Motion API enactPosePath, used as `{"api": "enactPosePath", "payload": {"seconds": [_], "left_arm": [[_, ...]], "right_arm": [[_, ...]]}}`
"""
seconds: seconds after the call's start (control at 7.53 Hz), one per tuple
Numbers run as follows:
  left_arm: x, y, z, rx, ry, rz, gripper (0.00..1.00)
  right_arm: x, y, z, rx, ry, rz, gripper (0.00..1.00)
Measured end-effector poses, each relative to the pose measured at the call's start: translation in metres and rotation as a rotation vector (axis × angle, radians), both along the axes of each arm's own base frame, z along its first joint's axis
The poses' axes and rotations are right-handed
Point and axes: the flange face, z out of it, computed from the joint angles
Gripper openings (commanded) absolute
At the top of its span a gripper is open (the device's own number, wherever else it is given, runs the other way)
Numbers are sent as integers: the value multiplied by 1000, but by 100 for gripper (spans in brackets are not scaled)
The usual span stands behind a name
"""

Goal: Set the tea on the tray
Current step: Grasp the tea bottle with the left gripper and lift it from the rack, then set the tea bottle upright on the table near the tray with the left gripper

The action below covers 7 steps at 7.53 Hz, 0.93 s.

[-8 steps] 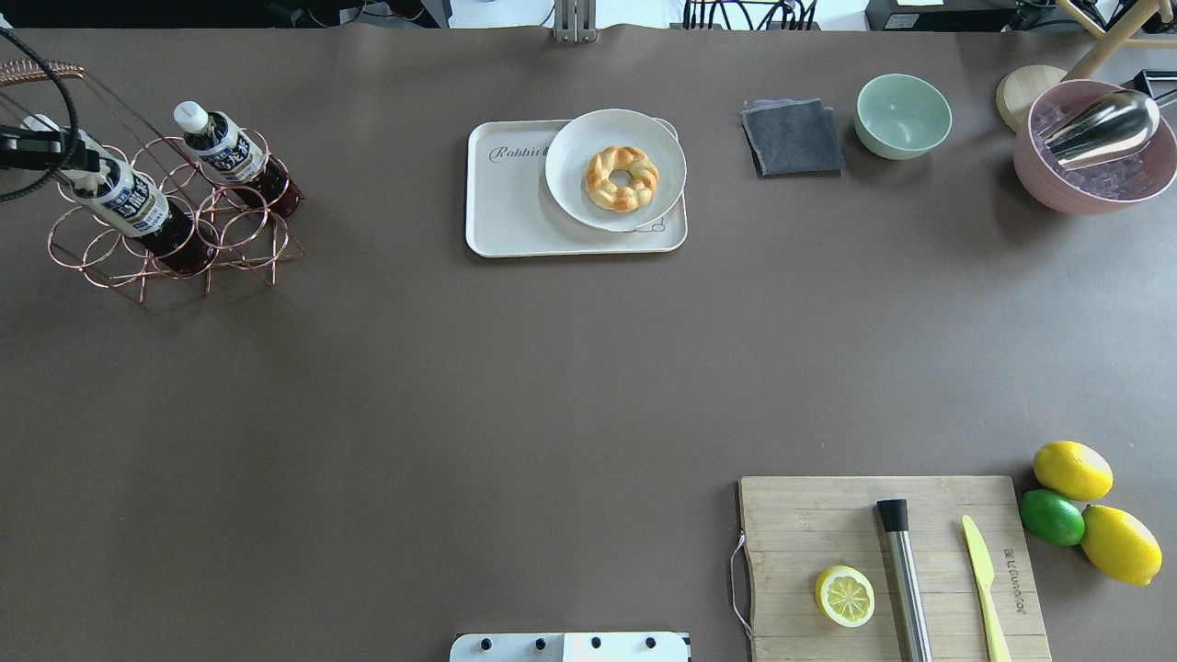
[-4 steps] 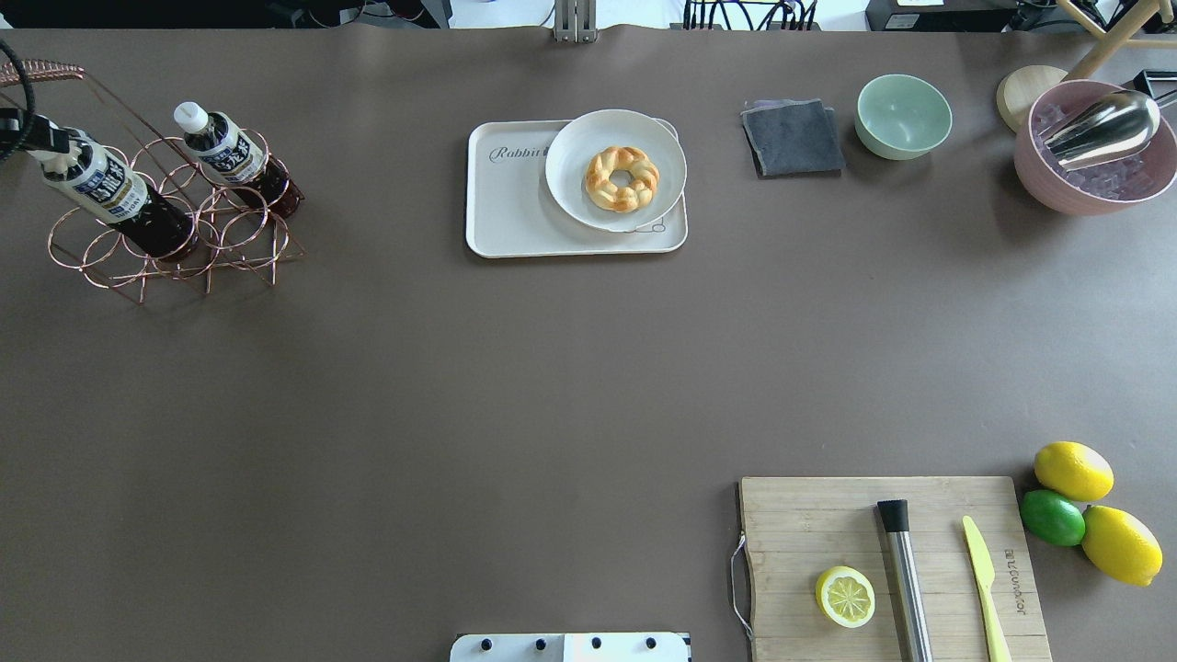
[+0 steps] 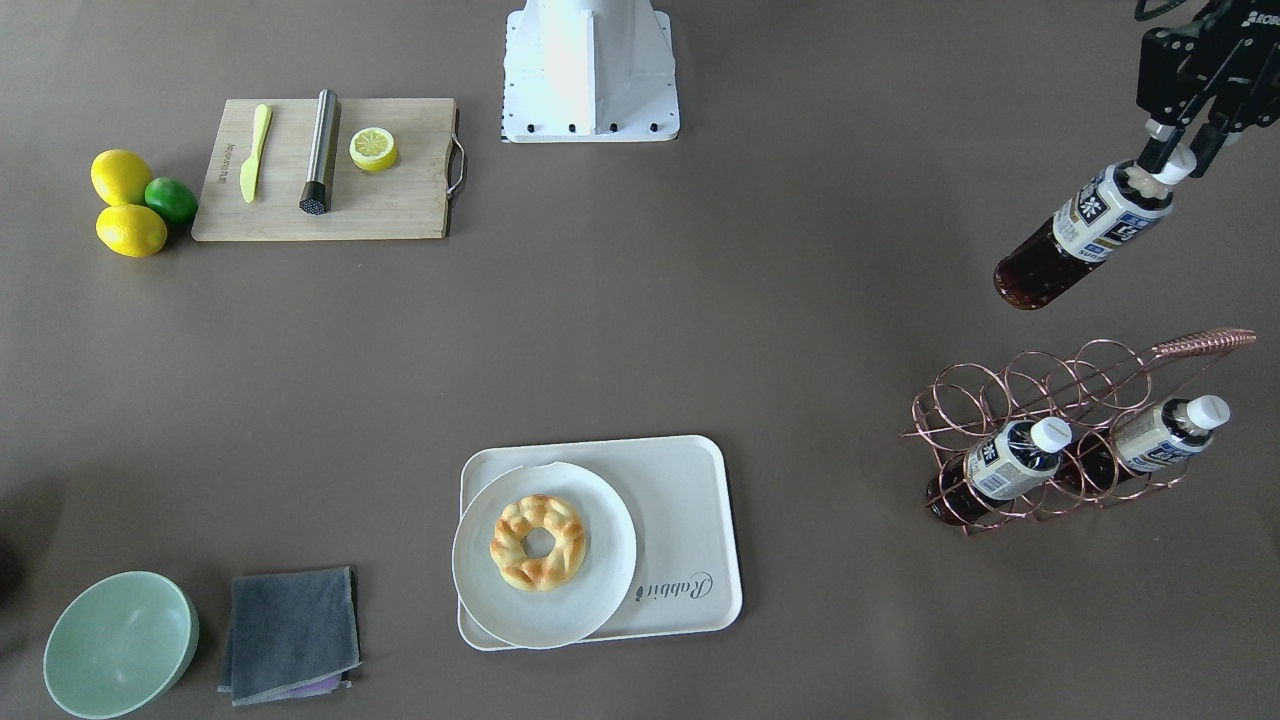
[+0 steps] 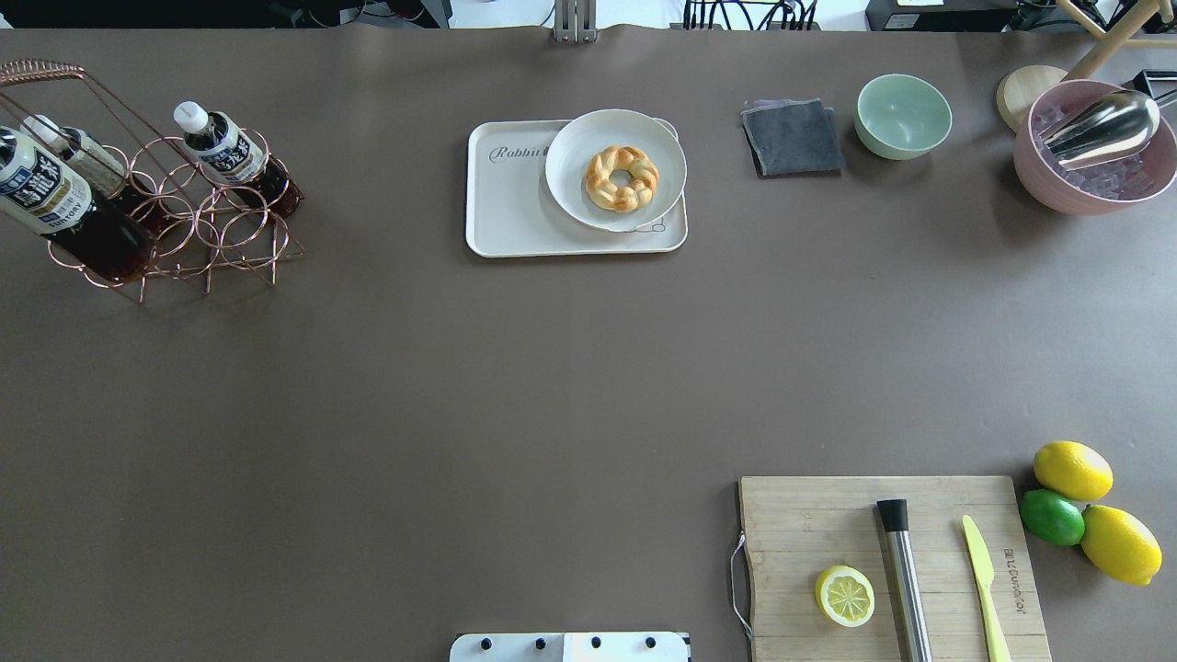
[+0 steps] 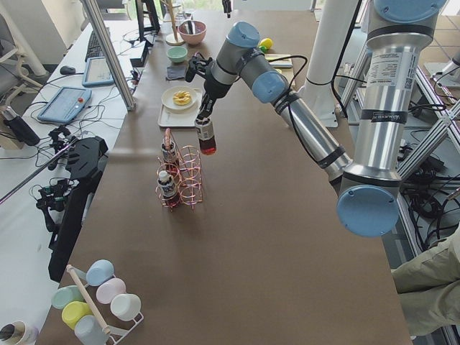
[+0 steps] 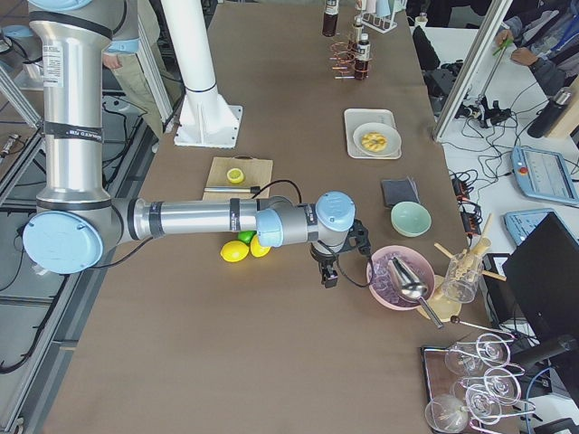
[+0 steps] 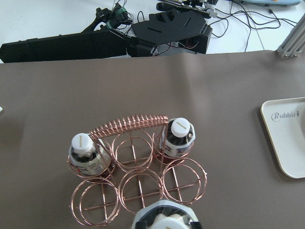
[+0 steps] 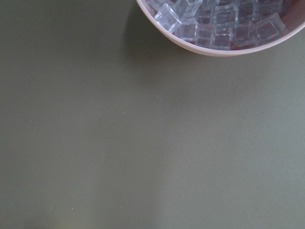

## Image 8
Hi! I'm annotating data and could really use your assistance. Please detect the pink bowl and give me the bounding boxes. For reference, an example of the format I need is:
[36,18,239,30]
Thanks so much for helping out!
[137,0,305,57]

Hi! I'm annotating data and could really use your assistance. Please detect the clear ice cubes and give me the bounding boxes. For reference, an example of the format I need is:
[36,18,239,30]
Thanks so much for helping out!
[147,0,291,51]

